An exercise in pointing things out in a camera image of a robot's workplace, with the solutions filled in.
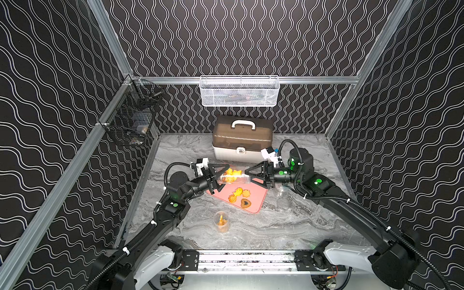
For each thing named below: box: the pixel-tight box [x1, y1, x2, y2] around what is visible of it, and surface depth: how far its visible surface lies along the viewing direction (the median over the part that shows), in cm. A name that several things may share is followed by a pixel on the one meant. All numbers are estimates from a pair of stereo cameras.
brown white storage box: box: [212, 114, 274, 163], surface depth 100 cm
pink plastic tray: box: [206, 178, 268, 214], surface depth 93 cm
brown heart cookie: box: [240, 198, 252, 209], surface depth 92 cm
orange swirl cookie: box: [227, 193, 237, 203], surface depth 94 cm
